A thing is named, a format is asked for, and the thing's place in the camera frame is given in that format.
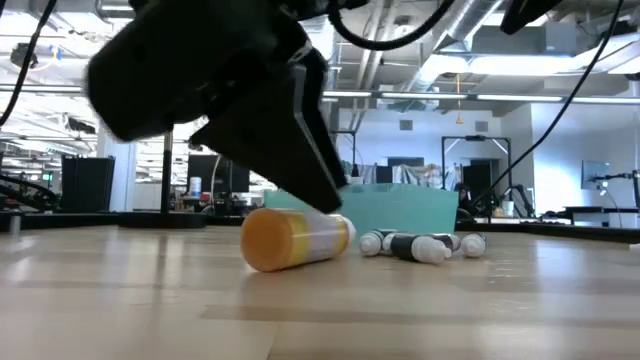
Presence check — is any yellow food coloring bottle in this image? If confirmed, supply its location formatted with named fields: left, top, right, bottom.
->
left=239, top=207, right=357, bottom=274

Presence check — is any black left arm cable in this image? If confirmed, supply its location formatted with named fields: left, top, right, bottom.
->
left=327, top=0, right=456, bottom=52

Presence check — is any green translucent plastic tray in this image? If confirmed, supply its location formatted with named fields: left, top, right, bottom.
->
left=263, top=182, right=460, bottom=236

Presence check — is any black desk monitor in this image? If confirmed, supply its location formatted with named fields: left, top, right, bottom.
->
left=187, top=153, right=251, bottom=195

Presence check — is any grey wall monitor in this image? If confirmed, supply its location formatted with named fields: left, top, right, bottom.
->
left=580, top=159, right=612, bottom=191

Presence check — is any black gantry frame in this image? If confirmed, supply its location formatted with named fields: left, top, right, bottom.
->
left=440, top=134, right=512, bottom=191

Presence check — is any black aluminium table frame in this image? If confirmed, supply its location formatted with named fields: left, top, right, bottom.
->
left=0, top=209, right=640, bottom=246

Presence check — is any yellow ceiling pendant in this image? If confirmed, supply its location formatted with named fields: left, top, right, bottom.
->
left=453, top=73, right=465, bottom=125

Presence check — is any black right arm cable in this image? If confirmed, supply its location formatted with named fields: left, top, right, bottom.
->
left=472, top=0, right=626, bottom=207

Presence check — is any black rack cabinet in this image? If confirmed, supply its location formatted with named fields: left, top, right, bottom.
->
left=60, top=154, right=116, bottom=214

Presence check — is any grey cloth cover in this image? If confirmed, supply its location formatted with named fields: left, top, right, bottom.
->
left=392, top=163, right=444, bottom=190

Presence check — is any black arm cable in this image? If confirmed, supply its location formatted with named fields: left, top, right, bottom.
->
left=327, top=0, right=456, bottom=52
left=472, top=0, right=626, bottom=207

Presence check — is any silver ceiling duct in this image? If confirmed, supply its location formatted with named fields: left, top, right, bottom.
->
left=399, top=0, right=506, bottom=96

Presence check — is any ceiling light strip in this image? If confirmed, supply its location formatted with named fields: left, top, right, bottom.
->
left=319, top=89, right=640, bottom=104

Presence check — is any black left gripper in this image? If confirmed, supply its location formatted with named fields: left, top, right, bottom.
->
left=84, top=0, right=350, bottom=215

